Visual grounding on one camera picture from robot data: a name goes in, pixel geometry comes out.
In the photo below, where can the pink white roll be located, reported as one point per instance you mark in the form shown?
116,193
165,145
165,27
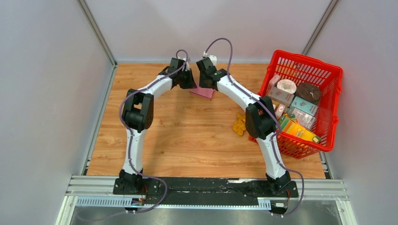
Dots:
287,86

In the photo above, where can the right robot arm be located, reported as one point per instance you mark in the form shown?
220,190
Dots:
260,119

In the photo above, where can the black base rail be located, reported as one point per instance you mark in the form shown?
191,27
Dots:
200,193

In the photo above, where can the red plastic basket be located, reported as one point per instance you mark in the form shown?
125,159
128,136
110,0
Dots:
328,78

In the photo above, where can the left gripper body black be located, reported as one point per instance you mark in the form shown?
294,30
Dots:
180,75

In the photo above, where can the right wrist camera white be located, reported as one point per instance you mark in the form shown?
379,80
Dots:
213,58

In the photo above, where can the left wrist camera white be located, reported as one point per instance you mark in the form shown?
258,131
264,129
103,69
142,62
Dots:
186,64

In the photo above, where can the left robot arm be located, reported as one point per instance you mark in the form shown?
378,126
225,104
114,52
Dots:
137,114

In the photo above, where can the yellow fried food toy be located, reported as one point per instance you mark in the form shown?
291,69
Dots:
239,125

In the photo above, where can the orange juice carton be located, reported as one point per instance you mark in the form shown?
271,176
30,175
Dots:
293,128

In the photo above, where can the teal snack box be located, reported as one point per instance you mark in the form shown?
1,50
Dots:
303,105

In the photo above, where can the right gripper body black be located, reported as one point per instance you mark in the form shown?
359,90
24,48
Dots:
202,82

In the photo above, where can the pink grey snack box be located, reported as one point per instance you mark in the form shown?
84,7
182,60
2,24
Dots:
280,96

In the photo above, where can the brown chocolate donut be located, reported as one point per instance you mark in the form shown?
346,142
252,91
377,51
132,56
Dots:
308,92

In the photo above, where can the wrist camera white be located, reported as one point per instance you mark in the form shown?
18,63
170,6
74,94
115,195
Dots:
213,58
186,64

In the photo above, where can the pink paper box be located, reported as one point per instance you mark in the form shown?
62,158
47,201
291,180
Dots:
203,93

